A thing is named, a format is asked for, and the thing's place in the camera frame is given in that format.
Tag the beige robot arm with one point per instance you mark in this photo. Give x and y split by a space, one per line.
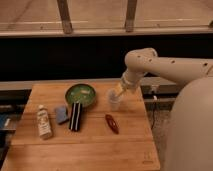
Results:
189 144

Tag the blue sponge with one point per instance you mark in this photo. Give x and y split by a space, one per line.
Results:
61 114

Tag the green ceramic bowl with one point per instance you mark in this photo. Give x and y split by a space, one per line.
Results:
81 93

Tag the small white bottle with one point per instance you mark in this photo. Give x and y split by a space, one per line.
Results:
44 126

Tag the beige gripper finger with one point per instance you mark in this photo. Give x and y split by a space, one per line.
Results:
119 92

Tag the wooden cutting board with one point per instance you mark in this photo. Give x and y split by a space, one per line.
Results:
95 147

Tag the clear plastic cup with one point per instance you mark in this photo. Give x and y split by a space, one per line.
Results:
114 99

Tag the red chili pepper toy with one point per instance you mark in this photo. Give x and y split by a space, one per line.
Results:
111 123

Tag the black white striped case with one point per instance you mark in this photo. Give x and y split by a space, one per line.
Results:
75 116

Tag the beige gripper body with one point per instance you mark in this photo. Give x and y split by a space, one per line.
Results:
131 80

